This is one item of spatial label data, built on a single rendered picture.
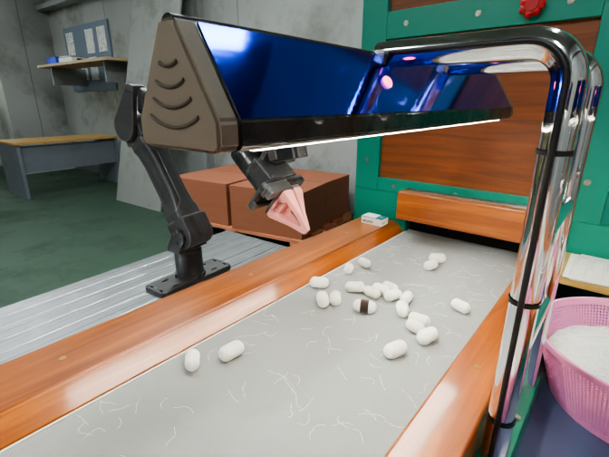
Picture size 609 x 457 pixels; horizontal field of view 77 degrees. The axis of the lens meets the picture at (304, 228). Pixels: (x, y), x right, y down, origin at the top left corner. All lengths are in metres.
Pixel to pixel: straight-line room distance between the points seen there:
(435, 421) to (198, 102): 0.37
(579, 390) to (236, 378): 0.42
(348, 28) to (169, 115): 3.21
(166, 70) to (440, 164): 0.82
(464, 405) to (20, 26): 7.36
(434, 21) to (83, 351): 0.91
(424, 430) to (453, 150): 0.69
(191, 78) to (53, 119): 7.26
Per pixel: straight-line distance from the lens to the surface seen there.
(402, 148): 1.03
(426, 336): 0.58
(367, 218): 1.01
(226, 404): 0.49
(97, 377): 0.55
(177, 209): 0.87
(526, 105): 0.94
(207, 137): 0.22
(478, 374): 0.52
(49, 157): 5.51
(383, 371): 0.53
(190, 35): 0.24
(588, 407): 0.62
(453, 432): 0.44
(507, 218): 0.89
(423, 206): 0.94
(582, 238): 0.94
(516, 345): 0.40
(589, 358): 0.69
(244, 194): 2.80
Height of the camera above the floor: 1.07
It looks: 18 degrees down
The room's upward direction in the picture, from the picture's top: straight up
